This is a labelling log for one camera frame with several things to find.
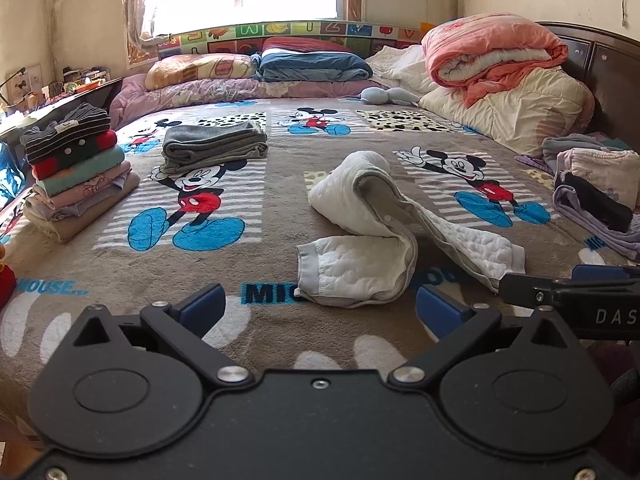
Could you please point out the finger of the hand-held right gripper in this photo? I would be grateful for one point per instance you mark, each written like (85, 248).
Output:
(600, 272)
(522, 288)

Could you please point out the wall picture frame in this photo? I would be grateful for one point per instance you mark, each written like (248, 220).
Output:
(32, 82)

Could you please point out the stack of folded clothes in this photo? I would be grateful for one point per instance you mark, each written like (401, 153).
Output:
(75, 180)

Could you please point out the cream quilt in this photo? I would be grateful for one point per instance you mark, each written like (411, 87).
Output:
(530, 110)

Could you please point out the sheer patterned curtain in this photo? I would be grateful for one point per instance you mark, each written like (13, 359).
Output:
(142, 20)

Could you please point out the desk clutter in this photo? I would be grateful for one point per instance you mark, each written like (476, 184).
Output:
(82, 77)

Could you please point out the folded grey clothes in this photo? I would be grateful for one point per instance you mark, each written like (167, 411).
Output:
(215, 145)

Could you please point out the red cloth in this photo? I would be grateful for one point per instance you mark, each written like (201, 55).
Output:
(6, 287)

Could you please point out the white quilted garment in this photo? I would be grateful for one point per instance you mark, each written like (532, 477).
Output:
(360, 265)

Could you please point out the yellow floral pillow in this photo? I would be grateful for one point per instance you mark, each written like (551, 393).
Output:
(200, 70)

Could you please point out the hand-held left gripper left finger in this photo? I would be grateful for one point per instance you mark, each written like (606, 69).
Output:
(202, 306)

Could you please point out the dark wooden headboard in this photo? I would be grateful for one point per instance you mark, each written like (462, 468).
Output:
(610, 75)

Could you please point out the black garment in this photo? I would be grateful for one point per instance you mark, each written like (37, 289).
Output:
(597, 205)

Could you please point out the desk lamp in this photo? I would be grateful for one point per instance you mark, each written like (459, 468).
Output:
(12, 80)

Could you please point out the dark desk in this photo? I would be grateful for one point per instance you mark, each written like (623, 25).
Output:
(60, 105)

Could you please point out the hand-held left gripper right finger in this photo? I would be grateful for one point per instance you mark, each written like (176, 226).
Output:
(440, 311)

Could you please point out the pale pink garment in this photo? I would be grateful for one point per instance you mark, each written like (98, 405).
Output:
(600, 167)

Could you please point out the white bed cloth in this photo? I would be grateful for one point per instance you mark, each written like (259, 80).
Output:
(400, 67)

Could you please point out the grey-blue plush toy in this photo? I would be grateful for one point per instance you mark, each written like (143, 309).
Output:
(387, 96)

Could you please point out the red pillow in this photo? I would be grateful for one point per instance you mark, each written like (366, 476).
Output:
(305, 45)

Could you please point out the colourful alphabet foam mat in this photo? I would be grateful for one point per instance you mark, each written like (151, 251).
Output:
(300, 29)

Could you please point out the purple cloth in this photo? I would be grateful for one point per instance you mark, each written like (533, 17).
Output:
(535, 164)

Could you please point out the cartoon mouse printed blanket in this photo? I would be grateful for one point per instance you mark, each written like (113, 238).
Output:
(280, 200)

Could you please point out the shiny blue bag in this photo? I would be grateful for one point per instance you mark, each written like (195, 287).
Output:
(9, 175)

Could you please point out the purple floral quilt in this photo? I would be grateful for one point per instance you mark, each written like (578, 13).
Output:
(210, 92)

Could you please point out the grey-green garment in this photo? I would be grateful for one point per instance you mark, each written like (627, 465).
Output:
(575, 142)

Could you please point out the rolled pink quilt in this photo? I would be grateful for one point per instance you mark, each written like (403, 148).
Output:
(480, 45)

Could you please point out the folded blue blanket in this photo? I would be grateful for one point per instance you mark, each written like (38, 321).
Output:
(310, 66)

